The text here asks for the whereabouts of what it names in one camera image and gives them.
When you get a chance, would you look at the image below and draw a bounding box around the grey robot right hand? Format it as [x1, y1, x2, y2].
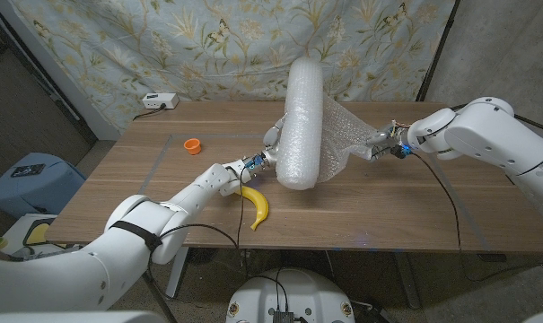
[365, 119, 414, 161]

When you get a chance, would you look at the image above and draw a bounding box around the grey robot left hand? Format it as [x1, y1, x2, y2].
[241, 114, 289, 174]

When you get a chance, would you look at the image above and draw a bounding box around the clear bubble wrap roll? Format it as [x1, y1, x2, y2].
[275, 57, 378, 191]

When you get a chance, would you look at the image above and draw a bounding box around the yellow toy banana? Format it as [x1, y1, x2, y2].
[234, 185, 270, 232]

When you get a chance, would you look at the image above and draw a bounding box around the small orange cup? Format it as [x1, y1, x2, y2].
[183, 137, 203, 156]

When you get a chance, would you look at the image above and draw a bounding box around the white power strip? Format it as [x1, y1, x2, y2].
[141, 92, 180, 110]

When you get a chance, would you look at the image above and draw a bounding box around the black backdrop stand pole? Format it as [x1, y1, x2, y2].
[415, 0, 461, 102]

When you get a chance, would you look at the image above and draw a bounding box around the floral print backdrop cloth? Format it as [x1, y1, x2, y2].
[10, 0, 456, 131]

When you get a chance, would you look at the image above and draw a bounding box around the grey metal table leg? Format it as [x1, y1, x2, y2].
[165, 246, 191, 301]
[394, 250, 421, 310]

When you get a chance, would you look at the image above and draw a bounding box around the white robot torso base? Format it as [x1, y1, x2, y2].
[224, 267, 356, 323]

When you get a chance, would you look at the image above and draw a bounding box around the blue plastic container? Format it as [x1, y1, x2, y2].
[0, 152, 87, 220]

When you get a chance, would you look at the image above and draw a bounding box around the white box with yellow patch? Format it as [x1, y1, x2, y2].
[1, 213, 59, 252]

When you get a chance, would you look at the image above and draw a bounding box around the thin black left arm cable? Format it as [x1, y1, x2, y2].
[140, 164, 254, 323]

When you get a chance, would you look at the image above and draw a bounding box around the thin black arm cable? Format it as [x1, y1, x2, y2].
[409, 152, 543, 284]
[140, 164, 254, 323]

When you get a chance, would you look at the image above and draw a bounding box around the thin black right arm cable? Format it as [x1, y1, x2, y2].
[409, 152, 543, 284]

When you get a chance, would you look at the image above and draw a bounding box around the black power strip cable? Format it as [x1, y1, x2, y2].
[132, 103, 168, 121]

